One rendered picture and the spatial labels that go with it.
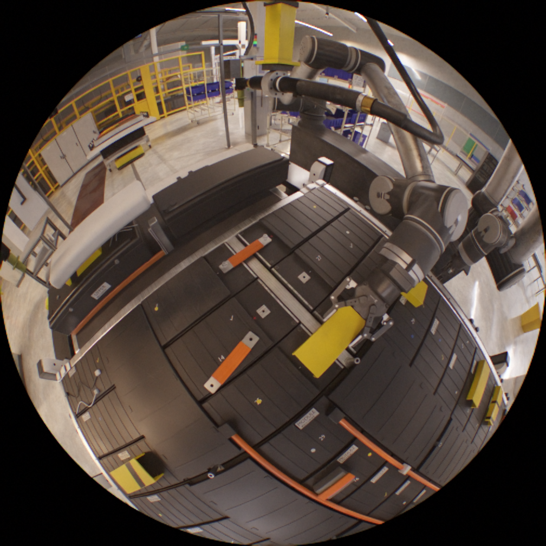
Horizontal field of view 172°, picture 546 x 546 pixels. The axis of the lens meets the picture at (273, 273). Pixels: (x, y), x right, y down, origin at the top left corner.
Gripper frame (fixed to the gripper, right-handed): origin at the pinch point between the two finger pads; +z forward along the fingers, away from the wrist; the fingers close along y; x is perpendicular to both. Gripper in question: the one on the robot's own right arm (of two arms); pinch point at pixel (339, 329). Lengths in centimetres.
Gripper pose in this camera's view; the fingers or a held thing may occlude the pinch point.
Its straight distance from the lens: 39.8
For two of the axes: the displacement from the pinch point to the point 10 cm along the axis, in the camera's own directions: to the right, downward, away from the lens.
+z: -6.0, 7.4, 3.1
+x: -4.5, 0.1, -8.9
